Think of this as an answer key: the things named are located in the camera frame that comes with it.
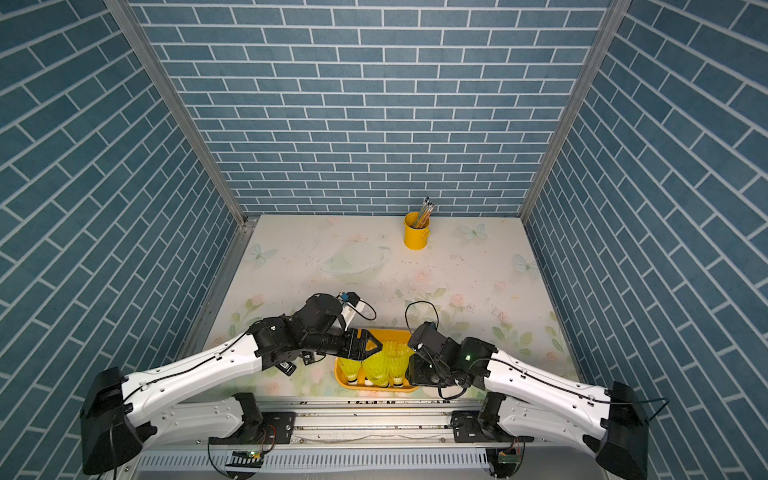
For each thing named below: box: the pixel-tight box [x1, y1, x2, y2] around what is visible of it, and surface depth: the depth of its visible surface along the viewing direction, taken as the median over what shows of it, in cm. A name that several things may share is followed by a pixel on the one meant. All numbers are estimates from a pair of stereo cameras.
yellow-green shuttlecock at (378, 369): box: [363, 351, 391, 388], surface depth 77 cm
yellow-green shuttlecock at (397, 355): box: [384, 341, 415, 388], surface depth 79 cm
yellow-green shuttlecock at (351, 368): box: [337, 357, 362, 385], surface depth 80 cm
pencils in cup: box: [412, 196, 435, 229], surface depth 106 cm
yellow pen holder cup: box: [404, 211, 431, 250], surface depth 110 cm
